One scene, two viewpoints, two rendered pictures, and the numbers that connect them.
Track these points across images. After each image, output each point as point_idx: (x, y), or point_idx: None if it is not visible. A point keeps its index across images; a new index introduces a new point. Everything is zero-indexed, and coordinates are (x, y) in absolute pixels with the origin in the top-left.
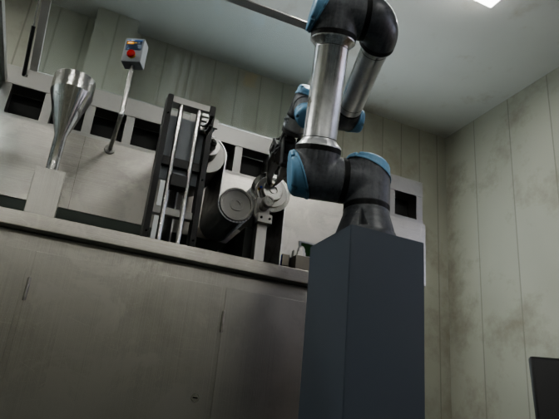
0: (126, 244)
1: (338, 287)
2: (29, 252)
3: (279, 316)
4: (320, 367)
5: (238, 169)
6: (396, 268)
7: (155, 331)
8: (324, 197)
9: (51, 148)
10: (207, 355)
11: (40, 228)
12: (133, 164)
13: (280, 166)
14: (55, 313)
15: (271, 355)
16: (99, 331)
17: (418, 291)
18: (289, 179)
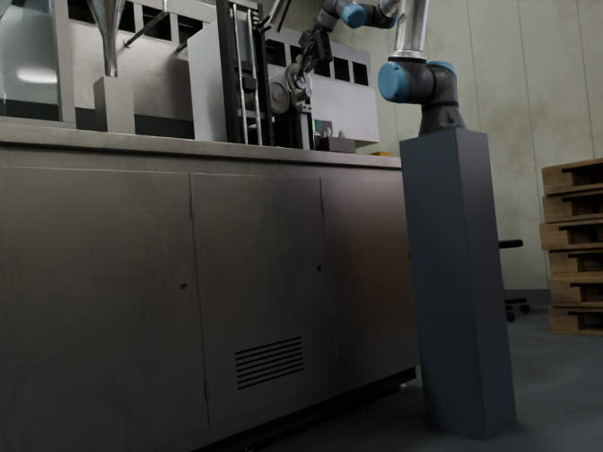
0: (255, 154)
1: (447, 176)
2: (185, 175)
3: (354, 194)
4: (434, 235)
5: None
6: (478, 156)
7: (285, 223)
8: (415, 101)
9: (107, 54)
10: (319, 234)
11: (192, 152)
12: (152, 56)
13: (311, 58)
14: (218, 225)
15: (354, 225)
16: (250, 232)
17: (488, 170)
18: (387, 88)
